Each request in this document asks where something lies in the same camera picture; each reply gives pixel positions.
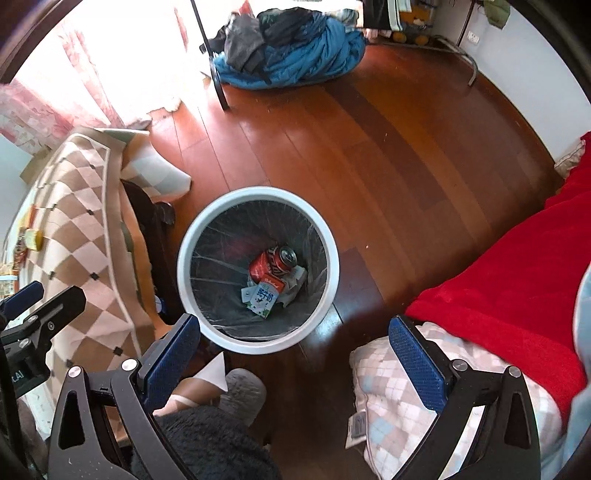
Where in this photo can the checkered pastel quilt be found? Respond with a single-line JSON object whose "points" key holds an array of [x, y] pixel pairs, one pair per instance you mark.
{"points": [[492, 408]]}

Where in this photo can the blue clothes pile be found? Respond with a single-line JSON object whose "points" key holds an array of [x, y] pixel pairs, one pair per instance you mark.
{"points": [[285, 48]]}

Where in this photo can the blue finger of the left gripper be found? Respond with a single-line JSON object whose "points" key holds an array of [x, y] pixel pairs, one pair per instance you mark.
{"points": [[19, 302]]}

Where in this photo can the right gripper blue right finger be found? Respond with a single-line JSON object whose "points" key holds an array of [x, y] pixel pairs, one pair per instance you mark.
{"points": [[412, 351]]}

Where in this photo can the blue red milk carton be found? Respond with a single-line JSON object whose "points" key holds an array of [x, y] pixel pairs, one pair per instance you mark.
{"points": [[260, 298]]}

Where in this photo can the grey fuzzy slipper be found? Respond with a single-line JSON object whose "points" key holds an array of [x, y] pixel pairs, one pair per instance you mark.
{"points": [[208, 427]]}

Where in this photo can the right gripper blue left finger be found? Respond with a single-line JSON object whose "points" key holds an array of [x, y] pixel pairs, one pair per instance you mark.
{"points": [[165, 361]]}

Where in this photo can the white rectangular carton box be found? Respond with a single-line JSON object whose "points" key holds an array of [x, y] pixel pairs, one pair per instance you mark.
{"points": [[293, 282]]}

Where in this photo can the red soda can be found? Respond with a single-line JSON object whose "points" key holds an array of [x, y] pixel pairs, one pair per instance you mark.
{"points": [[277, 261]]}

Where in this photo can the white round trash bin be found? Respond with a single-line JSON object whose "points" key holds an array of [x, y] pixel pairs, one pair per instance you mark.
{"points": [[213, 267]]}

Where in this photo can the red blanket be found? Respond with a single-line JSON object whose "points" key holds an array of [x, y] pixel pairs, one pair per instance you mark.
{"points": [[517, 300]]}

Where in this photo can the brown checkered tablecloth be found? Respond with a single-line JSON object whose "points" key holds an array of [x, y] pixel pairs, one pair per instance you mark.
{"points": [[102, 202]]}

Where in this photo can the yellow sponge packet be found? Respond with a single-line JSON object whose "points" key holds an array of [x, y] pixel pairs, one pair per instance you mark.
{"points": [[33, 239]]}

